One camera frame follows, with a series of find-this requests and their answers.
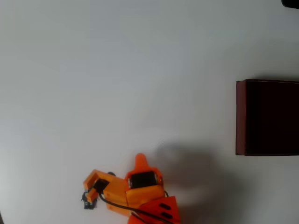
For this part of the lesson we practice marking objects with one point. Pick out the orange gripper black motor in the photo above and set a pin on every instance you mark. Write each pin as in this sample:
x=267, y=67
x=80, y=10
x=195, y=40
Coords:
x=143, y=180

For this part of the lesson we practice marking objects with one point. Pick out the small dark object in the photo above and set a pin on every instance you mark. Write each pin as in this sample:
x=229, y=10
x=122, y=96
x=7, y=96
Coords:
x=88, y=205

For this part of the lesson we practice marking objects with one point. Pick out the red-orange robot arm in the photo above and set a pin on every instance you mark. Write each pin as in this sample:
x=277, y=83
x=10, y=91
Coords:
x=173, y=202

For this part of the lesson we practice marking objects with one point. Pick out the dark red open box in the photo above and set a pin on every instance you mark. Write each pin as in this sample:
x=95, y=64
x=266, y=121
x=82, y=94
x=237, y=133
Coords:
x=268, y=116

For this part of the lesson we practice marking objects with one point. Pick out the small black round knob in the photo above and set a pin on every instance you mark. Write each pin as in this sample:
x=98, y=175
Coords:
x=111, y=174

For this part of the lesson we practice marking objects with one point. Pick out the black object at table corner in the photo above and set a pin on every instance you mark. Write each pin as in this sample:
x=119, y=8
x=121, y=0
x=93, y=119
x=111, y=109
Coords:
x=292, y=3

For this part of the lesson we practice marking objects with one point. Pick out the orange camera mount bracket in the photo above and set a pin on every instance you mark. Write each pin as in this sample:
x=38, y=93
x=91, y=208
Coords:
x=114, y=186

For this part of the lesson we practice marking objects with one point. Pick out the black camera module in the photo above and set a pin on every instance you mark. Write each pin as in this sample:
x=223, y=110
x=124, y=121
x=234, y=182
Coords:
x=100, y=185

